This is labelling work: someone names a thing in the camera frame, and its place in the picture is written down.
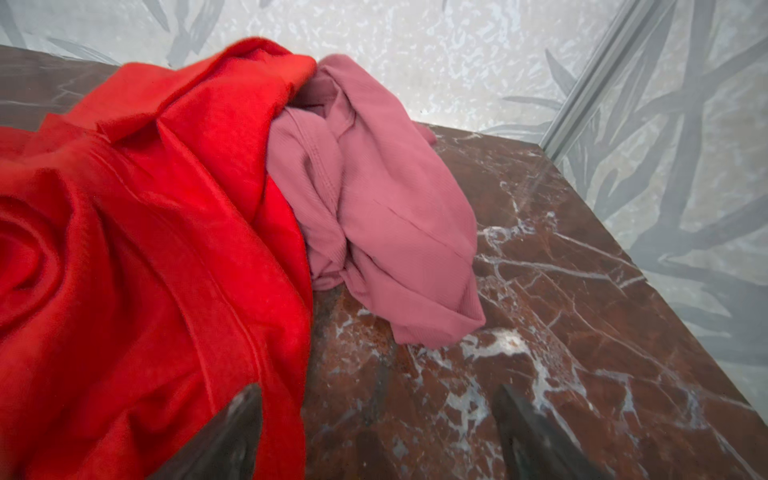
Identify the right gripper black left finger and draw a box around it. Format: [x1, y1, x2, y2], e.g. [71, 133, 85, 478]
[150, 383, 263, 480]

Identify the aluminium corner frame post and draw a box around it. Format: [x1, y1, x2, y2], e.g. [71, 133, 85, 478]
[539, 0, 675, 162]

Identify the dusty pink ribbed cloth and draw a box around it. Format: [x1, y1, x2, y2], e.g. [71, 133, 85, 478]
[266, 54, 485, 348]

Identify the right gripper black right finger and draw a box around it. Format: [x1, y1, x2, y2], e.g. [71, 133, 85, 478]
[492, 384, 612, 479]

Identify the red cloth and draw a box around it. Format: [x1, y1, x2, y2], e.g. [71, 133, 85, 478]
[1, 38, 316, 479]

